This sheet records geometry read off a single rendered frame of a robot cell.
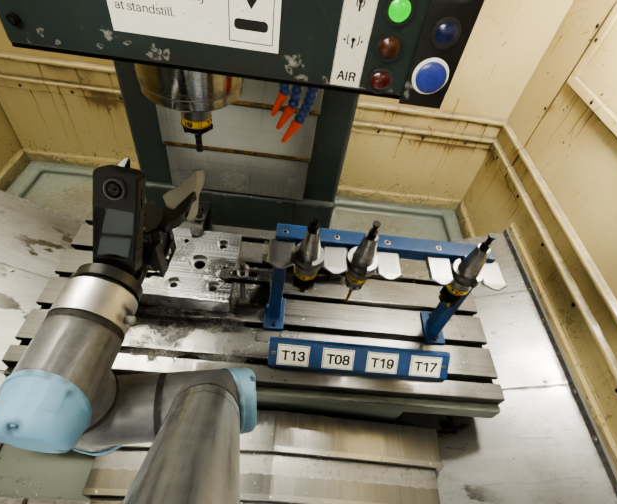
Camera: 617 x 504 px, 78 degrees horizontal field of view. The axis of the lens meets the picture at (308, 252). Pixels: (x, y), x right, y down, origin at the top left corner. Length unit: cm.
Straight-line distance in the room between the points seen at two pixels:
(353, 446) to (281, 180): 83
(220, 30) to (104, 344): 32
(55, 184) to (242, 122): 110
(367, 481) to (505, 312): 69
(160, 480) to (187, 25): 37
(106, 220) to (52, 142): 161
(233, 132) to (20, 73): 95
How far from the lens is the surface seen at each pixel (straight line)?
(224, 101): 63
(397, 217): 190
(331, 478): 108
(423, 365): 103
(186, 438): 32
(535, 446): 126
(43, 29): 49
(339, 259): 77
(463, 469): 123
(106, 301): 43
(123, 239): 45
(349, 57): 42
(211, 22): 42
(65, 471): 129
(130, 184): 43
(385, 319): 110
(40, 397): 40
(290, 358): 96
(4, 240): 163
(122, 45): 46
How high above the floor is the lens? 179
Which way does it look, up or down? 48 degrees down
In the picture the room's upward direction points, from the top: 11 degrees clockwise
